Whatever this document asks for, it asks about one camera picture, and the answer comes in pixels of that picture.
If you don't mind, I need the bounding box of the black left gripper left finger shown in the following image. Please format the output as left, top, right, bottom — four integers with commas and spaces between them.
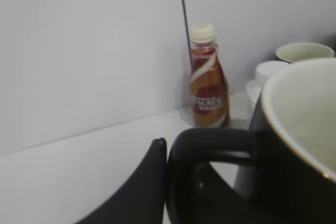
79, 138, 167, 224

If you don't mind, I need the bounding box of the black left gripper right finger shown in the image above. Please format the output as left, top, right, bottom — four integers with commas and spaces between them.
195, 163, 256, 223

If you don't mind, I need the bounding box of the black ceramic mug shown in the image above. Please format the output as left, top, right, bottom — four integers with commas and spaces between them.
166, 58, 335, 223

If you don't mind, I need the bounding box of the dark grey mug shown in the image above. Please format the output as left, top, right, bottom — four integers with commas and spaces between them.
275, 42, 335, 63

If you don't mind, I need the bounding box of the brown coffee drink bottle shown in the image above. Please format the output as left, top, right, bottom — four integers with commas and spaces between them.
190, 23, 230, 127

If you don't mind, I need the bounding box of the white blueberry yogurt carton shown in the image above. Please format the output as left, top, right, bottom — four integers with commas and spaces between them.
246, 60, 289, 104

